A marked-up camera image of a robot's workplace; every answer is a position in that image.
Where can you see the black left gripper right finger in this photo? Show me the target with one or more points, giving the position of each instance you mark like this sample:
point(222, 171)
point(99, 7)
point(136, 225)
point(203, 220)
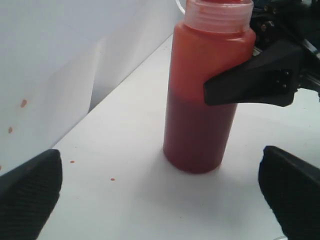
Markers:
point(291, 188)

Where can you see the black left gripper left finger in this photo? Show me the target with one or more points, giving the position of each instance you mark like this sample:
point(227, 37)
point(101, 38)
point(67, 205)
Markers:
point(28, 195)

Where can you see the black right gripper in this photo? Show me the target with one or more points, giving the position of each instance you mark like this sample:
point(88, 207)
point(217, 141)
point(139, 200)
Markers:
point(288, 48)

